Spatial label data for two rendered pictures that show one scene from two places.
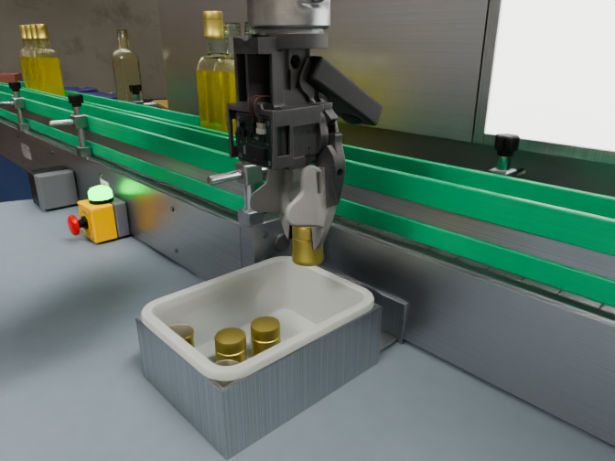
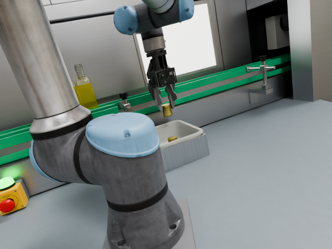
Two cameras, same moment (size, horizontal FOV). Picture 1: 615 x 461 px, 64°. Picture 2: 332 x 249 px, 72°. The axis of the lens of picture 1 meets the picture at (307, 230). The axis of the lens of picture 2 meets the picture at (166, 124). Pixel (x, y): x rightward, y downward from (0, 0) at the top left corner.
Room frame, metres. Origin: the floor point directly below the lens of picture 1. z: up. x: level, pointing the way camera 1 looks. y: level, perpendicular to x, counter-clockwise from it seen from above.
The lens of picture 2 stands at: (0.16, 0.77, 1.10)
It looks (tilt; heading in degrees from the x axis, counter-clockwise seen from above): 16 degrees down; 295
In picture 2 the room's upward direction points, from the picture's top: 13 degrees counter-clockwise
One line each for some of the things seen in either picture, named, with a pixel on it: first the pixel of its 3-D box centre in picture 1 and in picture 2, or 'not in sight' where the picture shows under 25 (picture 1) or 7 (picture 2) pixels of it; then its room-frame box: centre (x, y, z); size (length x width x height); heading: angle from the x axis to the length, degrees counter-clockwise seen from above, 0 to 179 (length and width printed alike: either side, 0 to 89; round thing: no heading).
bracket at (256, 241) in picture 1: (275, 239); not in sight; (0.65, 0.05, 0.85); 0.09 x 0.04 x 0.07; 133
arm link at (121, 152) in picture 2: not in sight; (124, 152); (0.40, 0.46, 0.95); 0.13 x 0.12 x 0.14; 176
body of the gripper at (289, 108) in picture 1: (285, 101); (160, 69); (0.48, 0.02, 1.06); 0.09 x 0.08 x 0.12; 132
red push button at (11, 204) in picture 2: (79, 223); (7, 204); (0.88, 0.43, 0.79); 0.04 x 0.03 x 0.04; 43
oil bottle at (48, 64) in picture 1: (49, 72); not in sight; (1.64, 0.82, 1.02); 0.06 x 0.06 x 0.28; 43
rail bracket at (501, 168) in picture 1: (508, 186); not in sight; (0.60, -0.25, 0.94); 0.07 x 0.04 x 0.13; 133
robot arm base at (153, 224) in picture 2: not in sight; (142, 207); (0.40, 0.46, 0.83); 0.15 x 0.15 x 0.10
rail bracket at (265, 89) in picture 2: not in sight; (261, 80); (0.17, -0.38, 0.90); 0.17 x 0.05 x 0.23; 133
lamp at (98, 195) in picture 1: (100, 193); (5, 183); (0.91, 0.40, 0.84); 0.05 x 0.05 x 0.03
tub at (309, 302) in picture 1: (262, 334); (172, 142); (0.49, 0.05, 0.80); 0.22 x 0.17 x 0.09; 133
